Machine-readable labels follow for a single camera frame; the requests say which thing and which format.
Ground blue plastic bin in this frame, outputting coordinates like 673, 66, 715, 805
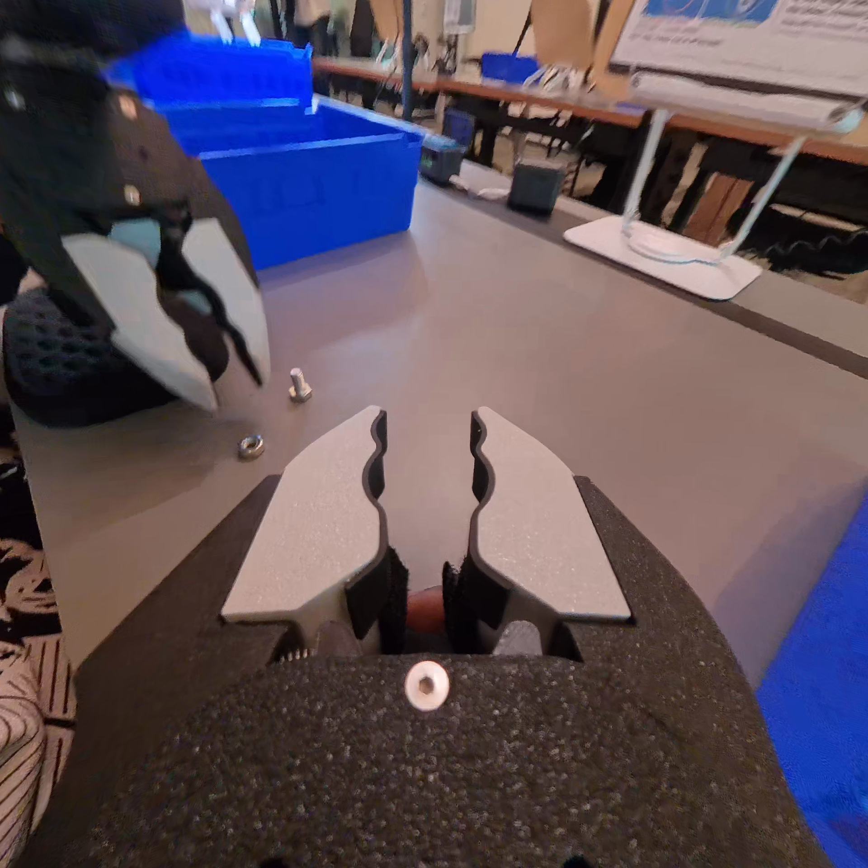
106, 30, 317, 112
478, 51, 545, 86
152, 95, 425, 274
753, 491, 868, 868

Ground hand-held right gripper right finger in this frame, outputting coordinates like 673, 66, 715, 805
444, 405, 634, 655

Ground black and blue device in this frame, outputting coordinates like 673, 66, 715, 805
417, 139, 467, 185

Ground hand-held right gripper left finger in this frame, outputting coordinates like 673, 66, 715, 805
222, 405, 408, 655

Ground dark blue bag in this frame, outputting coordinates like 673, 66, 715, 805
440, 106, 480, 149

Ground black round cushion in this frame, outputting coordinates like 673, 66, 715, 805
3, 285, 185, 429

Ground white sign stand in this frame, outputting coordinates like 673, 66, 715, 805
562, 75, 868, 303

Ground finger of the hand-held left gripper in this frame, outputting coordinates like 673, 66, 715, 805
178, 216, 272, 389
60, 224, 222, 413

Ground grey tool case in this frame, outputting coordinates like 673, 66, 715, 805
506, 155, 565, 217

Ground long wooden desk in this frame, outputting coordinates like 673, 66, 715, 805
312, 55, 868, 175

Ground studio light on stand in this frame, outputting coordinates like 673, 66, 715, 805
395, 0, 417, 123

